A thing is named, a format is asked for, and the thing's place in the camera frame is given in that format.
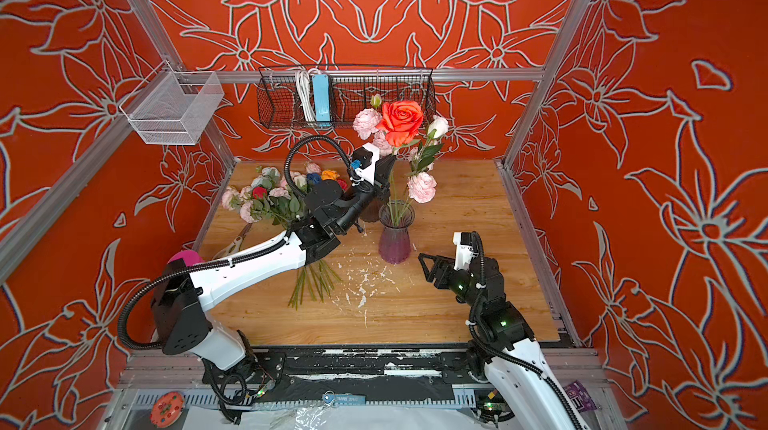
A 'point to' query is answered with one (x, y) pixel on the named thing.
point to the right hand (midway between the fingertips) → (423, 257)
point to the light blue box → (321, 100)
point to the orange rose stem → (329, 175)
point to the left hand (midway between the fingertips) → (391, 153)
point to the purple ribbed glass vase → (396, 217)
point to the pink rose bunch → (280, 196)
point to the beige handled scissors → (234, 246)
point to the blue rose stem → (314, 177)
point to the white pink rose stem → (422, 183)
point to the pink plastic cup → (188, 256)
